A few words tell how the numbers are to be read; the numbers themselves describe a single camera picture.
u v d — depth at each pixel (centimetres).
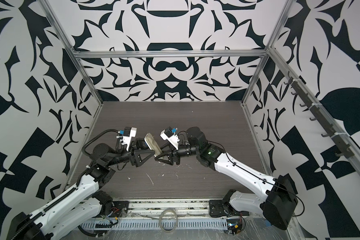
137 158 57
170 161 60
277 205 38
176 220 71
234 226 71
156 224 65
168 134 59
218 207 74
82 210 57
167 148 65
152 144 60
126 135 58
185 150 60
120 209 73
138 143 66
